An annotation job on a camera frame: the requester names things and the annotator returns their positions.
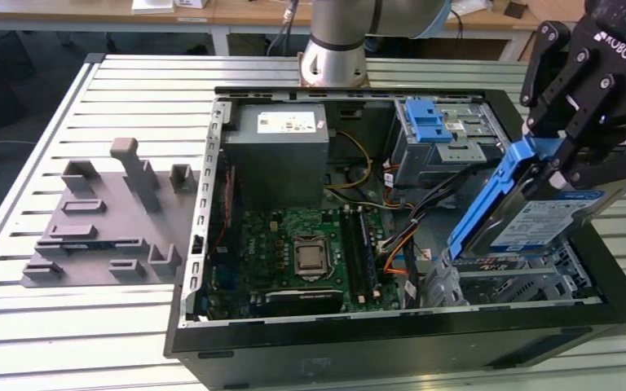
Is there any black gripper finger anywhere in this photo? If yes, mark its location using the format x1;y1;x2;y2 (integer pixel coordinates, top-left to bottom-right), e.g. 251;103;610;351
518;20;594;138
549;73;626;189

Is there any hard disk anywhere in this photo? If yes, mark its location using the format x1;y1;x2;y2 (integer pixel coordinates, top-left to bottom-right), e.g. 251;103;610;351
447;134;626;261

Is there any metal disk bay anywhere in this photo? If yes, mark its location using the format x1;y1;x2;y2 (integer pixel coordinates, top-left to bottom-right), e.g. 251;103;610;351
437;242;586;306

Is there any blue plastic drive latch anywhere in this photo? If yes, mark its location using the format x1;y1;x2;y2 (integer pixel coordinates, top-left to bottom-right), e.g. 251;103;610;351
406;99;455;143

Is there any metal drive cage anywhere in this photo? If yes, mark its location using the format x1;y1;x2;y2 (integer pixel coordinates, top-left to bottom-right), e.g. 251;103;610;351
391;97;510;188

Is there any installed RAM stick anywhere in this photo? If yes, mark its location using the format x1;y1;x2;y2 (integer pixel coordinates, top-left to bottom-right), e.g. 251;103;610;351
359;208;380;297

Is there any grey power supply unit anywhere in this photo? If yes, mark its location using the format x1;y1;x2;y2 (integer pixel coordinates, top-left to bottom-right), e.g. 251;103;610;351
219;103;331;211

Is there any silver CPU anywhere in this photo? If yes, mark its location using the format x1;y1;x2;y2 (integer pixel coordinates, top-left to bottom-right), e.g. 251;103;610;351
296;246;324;272

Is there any black open PC case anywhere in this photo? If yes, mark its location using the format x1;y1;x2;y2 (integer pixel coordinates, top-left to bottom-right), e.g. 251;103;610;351
161;86;626;390

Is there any wooden desk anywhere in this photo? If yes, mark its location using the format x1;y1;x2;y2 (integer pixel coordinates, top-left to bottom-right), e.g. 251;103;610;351
0;0;542;56

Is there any CPU socket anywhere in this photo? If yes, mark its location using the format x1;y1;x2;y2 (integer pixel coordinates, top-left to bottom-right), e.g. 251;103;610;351
290;234;332;283

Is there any black graphics card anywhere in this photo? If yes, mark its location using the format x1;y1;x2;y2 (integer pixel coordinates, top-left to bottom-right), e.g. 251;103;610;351
262;288;342;317

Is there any green motherboard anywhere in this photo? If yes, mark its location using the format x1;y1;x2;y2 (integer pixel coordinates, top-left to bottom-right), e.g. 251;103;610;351
207;207;400;319

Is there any white box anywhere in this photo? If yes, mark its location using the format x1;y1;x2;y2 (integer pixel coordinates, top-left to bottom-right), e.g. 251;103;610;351
131;0;176;15

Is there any grey plastic parts rack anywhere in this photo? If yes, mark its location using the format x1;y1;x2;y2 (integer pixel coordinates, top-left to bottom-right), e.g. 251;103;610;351
21;137;205;288

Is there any RAM stick on rack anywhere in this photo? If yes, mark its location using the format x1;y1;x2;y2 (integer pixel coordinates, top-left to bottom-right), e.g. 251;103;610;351
34;240;145;250

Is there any black cable bundle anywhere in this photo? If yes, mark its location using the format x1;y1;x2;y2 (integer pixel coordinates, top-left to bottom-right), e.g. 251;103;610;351
380;162;502;256

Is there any yellow wire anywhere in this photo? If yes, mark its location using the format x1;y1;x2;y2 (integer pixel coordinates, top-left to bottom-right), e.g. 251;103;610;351
326;130;372;191

